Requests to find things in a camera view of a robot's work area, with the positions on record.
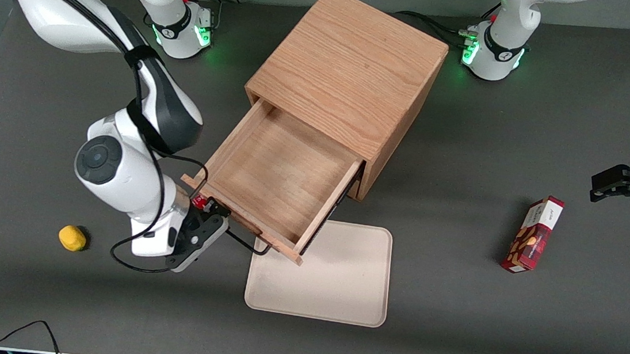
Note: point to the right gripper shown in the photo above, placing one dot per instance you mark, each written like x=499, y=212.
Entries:
x=197, y=216

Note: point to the wooden drawer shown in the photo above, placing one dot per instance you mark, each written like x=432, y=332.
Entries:
x=280, y=179

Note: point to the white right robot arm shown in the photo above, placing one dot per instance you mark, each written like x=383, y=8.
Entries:
x=54, y=7

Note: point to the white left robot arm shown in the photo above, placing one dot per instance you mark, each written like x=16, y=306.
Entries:
x=501, y=44

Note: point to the red cookie box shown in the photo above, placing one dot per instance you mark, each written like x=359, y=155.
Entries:
x=533, y=235

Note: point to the yellow lemon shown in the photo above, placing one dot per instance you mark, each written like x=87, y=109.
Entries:
x=72, y=238

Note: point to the beige plastic tray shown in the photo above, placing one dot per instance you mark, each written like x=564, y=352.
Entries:
x=333, y=283

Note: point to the wooden cabinet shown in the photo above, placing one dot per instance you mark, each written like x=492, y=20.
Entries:
x=348, y=70

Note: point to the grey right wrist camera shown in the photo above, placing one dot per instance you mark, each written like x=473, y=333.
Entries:
x=202, y=252

